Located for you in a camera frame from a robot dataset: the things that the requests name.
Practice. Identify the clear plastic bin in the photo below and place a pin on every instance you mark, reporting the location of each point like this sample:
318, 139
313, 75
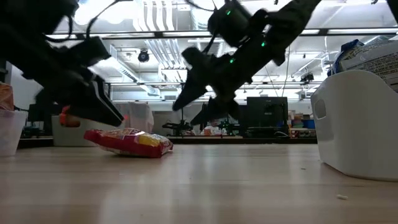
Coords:
12, 133

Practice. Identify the black background robot arm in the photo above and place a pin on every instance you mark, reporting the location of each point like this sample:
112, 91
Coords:
178, 127
230, 127

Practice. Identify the silver ventilation duct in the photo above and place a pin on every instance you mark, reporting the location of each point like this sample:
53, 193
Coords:
200, 21

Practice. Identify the light grey plastic bin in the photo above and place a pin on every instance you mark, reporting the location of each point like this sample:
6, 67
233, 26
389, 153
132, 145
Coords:
71, 137

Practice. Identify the red Maruchan beef noodle pack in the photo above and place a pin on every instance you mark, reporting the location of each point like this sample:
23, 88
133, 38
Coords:
130, 144
6, 96

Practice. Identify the black aluminium table frame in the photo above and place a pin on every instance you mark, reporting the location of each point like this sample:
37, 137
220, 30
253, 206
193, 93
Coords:
248, 140

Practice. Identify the person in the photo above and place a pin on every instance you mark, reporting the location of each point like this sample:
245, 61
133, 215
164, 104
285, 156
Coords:
213, 129

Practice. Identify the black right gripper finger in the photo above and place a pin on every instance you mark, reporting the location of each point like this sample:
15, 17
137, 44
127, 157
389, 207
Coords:
220, 110
191, 90

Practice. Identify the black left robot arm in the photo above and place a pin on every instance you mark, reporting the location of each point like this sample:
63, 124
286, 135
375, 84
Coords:
25, 37

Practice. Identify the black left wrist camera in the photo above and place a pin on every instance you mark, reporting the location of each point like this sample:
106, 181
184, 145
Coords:
90, 51

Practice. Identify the white hanging cloth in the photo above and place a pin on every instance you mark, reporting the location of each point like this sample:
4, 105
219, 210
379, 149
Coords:
140, 116

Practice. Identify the large black monitor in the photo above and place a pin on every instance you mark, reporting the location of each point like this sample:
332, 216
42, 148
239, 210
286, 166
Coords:
267, 112

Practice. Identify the coloured storage box stack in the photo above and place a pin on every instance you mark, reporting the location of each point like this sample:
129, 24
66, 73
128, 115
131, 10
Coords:
298, 124

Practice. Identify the white plastic bin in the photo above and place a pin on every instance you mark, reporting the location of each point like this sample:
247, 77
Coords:
363, 130

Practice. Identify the black ceiling spotlight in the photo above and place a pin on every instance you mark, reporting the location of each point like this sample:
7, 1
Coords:
308, 77
143, 56

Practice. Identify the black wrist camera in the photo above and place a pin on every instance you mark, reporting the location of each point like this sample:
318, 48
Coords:
90, 51
230, 21

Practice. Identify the black horizontal rig beam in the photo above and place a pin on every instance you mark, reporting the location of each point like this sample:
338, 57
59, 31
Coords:
323, 32

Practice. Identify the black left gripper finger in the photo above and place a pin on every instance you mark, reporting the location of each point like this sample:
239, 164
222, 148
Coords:
93, 113
109, 107

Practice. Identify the blue storage bin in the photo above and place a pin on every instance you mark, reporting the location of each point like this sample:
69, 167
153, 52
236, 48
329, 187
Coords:
309, 124

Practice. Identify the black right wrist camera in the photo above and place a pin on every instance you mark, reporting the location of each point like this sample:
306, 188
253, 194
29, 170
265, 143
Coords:
230, 21

